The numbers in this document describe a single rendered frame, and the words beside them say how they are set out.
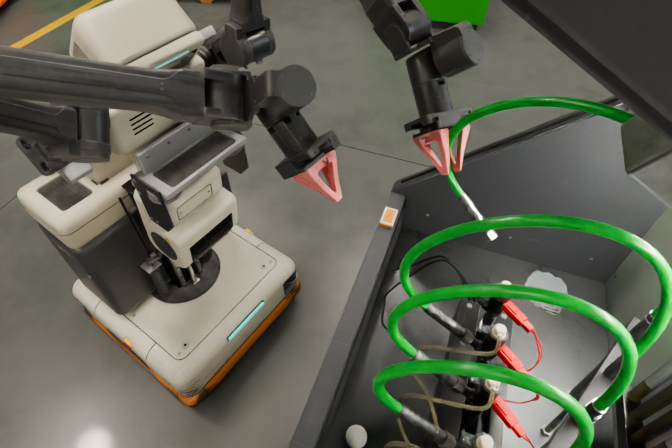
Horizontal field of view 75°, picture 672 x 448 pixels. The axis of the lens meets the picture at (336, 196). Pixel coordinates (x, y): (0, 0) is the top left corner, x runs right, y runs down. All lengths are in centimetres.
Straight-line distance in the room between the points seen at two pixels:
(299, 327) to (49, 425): 96
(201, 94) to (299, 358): 143
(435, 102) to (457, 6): 323
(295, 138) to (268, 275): 115
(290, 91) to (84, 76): 24
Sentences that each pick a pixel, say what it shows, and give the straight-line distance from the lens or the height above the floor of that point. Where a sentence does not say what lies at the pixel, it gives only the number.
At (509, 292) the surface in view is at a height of 134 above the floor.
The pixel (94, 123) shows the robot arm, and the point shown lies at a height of 127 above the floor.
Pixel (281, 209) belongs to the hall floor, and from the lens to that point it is 234.
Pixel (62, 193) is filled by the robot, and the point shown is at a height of 81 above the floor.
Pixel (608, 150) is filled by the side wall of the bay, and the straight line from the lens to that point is 96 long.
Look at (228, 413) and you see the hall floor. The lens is 186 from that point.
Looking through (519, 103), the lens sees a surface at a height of 139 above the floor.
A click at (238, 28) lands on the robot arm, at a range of 103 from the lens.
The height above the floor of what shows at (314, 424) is 95.
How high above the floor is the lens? 173
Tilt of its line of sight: 46 degrees down
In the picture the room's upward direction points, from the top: straight up
